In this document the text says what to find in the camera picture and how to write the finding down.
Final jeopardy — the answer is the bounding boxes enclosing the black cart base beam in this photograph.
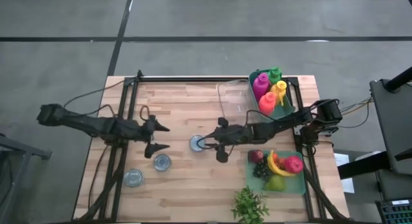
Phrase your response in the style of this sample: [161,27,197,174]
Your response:
[337,151,392,180]

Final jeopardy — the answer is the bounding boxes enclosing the silver tin can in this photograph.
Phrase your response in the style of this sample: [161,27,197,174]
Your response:
[153,153,173,172]
[124,167,145,188]

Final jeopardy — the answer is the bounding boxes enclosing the black connector box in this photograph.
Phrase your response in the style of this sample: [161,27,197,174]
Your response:
[321,126,340,136]

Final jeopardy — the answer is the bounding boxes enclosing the black aluminium table frame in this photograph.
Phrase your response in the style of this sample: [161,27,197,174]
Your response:
[77,69,351,223]

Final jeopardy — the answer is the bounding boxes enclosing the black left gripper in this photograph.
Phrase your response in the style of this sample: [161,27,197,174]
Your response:
[138,115,171,160]

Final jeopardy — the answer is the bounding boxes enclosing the green speckled pear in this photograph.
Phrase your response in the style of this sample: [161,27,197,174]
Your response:
[262,174,287,192]

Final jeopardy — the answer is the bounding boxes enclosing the teal plastic bin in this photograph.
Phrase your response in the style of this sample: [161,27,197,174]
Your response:
[248,68,297,120]

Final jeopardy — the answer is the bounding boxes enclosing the dark red plum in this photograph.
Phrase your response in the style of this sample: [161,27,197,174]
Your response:
[248,149,265,164]

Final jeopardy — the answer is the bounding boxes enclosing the dark purple grape bunch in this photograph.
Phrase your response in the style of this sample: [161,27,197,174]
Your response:
[252,154,273,182]

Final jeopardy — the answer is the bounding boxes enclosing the orange-red squeeze bottle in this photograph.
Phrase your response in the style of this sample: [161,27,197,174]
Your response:
[258,91,278,117]

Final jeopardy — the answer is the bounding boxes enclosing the yellow floor cable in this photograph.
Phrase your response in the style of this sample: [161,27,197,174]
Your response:
[339,97,374,117]

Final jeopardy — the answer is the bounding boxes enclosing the green squeeze bottle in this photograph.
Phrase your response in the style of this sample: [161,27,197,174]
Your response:
[268,66,283,86]

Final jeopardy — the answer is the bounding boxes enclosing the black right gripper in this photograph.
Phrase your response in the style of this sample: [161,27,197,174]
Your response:
[199,117,256,164]

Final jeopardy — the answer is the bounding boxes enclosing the pink squeeze bottle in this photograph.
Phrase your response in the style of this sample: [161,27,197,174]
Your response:
[252,72,271,102]

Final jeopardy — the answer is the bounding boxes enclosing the black pole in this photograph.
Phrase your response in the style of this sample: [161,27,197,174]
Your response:
[384,66,412,93]

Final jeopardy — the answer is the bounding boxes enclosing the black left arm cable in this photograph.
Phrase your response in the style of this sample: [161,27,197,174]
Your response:
[62,79,126,118]

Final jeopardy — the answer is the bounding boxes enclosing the teal plastic lid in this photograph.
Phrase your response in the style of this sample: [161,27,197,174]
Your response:
[245,149,307,195]

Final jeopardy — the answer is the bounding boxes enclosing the bright red apple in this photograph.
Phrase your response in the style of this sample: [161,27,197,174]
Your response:
[283,155,304,174]

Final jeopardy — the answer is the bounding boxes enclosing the yellow banana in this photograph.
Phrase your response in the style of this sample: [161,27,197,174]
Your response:
[267,149,297,178]

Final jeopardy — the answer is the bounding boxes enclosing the red label tuna can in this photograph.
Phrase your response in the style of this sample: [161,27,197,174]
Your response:
[189,135,207,153]

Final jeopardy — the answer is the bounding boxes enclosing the grey metal stand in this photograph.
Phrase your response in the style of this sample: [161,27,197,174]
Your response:
[0,133,53,224]

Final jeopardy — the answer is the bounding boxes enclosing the white paper sheet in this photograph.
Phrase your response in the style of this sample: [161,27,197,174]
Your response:
[333,152,355,194]

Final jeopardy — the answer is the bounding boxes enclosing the yellow squeeze bottle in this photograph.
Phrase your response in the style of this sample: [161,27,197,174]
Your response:
[270,80,288,106]

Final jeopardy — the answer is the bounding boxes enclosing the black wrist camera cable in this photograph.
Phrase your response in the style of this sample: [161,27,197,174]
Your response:
[139,104,151,122]

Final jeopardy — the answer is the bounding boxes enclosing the dark grey equipment cart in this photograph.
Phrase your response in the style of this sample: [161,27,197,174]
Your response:
[369,78,412,176]

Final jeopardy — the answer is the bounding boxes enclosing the clear plastic container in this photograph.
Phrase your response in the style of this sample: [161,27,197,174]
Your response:
[216,79,262,126]

